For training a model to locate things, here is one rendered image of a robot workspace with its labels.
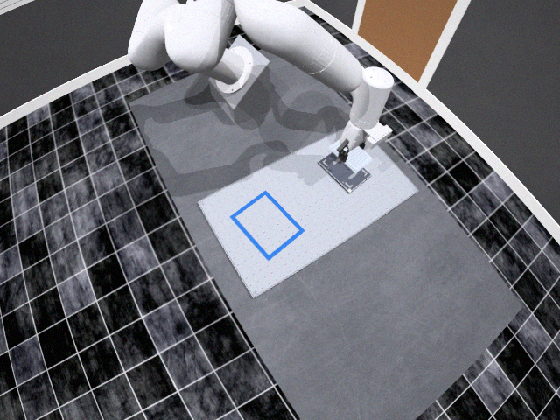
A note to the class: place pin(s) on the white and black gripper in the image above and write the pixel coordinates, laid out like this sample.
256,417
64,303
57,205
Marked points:
352,137

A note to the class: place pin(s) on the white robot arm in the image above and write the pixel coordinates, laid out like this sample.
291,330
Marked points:
199,44

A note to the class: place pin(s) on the blue tape outline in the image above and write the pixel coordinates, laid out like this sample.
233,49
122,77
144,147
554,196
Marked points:
268,257

